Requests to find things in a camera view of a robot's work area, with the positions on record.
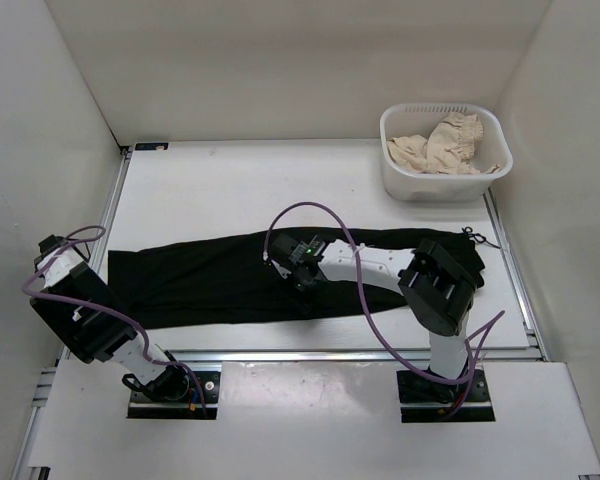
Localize black trousers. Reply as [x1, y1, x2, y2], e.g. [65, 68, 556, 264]
[107, 228, 485, 330]

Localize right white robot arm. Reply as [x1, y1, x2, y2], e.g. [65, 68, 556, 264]
[263, 233, 481, 403]

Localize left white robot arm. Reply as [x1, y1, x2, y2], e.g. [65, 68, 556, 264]
[25, 248, 196, 402]

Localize beige trousers in basket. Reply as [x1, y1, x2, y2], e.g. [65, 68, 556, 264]
[387, 112, 484, 175]

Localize white plastic basket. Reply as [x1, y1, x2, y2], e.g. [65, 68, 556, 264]
[379, 103, 513, 202]

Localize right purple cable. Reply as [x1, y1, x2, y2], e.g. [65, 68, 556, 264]
[262, 201, 505, 414]

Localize purple cable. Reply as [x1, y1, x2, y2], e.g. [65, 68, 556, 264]
[20, 225, 209, 416]
[262, 201, 505, 414]

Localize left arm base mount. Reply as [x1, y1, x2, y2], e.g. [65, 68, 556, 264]
[122, 365, 222, 420]

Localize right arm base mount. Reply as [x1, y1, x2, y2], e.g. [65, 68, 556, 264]
[396, 369, 495, 423]

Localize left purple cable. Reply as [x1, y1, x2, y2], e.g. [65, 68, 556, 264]
[20, 225, 209, 416]

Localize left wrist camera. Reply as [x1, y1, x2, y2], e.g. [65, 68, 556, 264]
[33, 235, 91, 270]

